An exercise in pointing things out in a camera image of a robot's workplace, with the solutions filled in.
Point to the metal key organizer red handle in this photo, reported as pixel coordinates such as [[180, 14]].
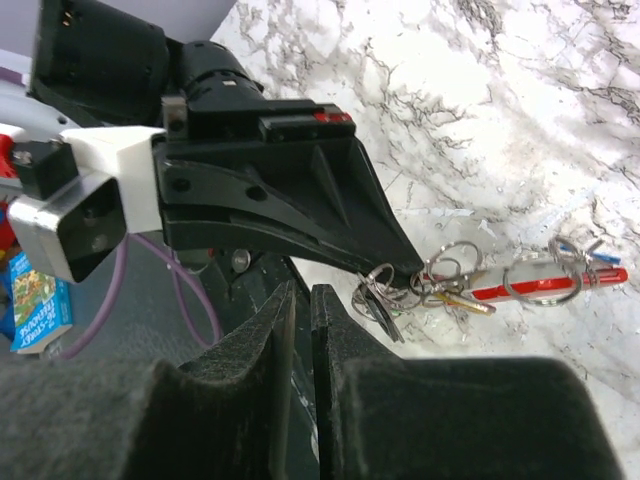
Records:
[[455, 278]]

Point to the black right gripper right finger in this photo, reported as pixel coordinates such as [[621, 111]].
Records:
[[380, 416]]

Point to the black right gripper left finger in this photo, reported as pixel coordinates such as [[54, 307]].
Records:
[[102, 419]]

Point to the blue illustrated book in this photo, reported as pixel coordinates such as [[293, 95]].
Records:
[[41, 307]]

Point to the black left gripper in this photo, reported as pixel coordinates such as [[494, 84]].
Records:
[[278, 176]]

